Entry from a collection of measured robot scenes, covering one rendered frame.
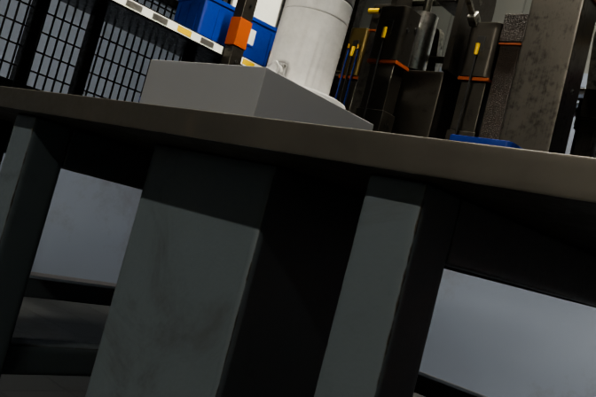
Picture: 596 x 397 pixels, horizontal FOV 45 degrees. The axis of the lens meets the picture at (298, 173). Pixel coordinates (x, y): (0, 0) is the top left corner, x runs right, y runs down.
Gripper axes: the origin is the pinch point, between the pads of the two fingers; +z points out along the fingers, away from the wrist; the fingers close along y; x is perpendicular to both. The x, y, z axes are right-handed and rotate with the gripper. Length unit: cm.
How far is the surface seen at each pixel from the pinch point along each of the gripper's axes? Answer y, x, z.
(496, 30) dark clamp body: -24, -52, 21
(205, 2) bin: -24.3, 38.9, 13.9
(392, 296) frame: -84, -80, 74
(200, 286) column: -74, -41, 82
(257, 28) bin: -5.3, 35.6, 14.2
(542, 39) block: -37, -68, 28
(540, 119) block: -37, -71, 42
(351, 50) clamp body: -23.8, -16.8, 26.3
